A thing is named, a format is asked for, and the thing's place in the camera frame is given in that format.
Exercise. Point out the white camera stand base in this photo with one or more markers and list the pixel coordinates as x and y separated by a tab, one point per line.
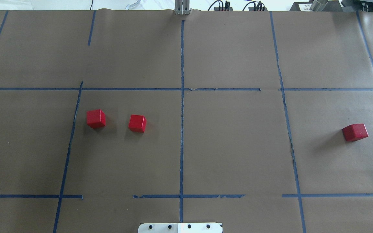
197	227

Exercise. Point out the red block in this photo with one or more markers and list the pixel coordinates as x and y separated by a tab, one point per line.
95	118
355	132
137	123

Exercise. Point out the aluminium profile post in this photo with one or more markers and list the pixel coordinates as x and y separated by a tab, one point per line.
182	7

